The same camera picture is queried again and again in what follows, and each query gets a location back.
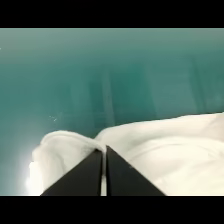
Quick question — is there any white garment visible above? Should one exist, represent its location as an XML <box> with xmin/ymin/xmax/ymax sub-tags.
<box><xmin>27</xmin><ymin>112</ymin><xmax>224</xmax><ymax>197</ymax></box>

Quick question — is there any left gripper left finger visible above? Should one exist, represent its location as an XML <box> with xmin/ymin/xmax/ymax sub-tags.
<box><xmin>40</xmin><ymin>148</ymin><xmax>103</xmax><ymax>197</ymax></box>

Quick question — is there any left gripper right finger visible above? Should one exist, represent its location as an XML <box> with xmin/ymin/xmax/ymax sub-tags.
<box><xmin>105</xmin><ymin>144</ymin><xmax>167</xmax><ymax>197</ymax></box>

